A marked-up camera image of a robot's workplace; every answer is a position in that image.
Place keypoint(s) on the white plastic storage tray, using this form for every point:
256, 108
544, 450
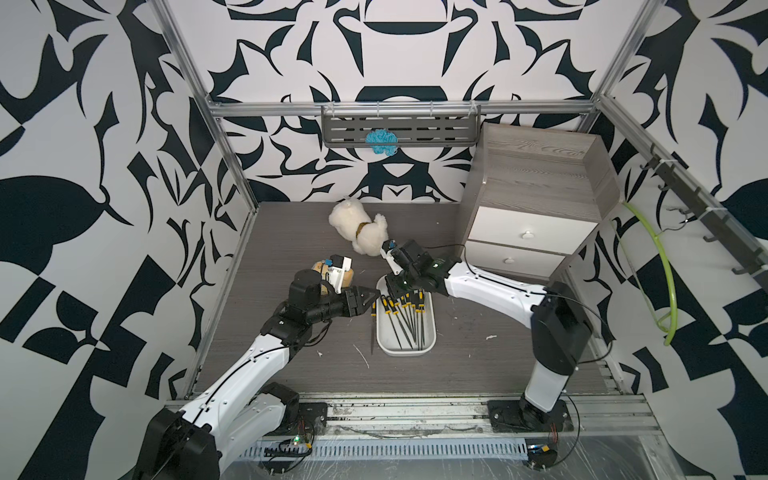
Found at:
385, 338

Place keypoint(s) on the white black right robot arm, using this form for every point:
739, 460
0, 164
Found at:
559, 325

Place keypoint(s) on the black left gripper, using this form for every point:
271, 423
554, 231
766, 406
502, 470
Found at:
355, 306

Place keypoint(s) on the grey wooden drawer cabinet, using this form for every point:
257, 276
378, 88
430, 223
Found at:
557, 184

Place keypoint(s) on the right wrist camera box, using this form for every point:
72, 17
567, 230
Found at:
387, 251

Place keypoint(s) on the white plush toy dog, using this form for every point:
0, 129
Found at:
365, 233

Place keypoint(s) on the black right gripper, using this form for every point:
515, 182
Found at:
390, 278

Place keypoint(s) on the grey wall hook rail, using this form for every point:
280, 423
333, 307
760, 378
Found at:
721, 223

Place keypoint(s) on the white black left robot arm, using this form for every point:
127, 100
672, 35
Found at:
204, 437

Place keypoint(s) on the teal crumpled cloth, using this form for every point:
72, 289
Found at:
382, 142

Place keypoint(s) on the yellow black file in tray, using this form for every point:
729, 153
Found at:
410, 319
420, 318
400, 321

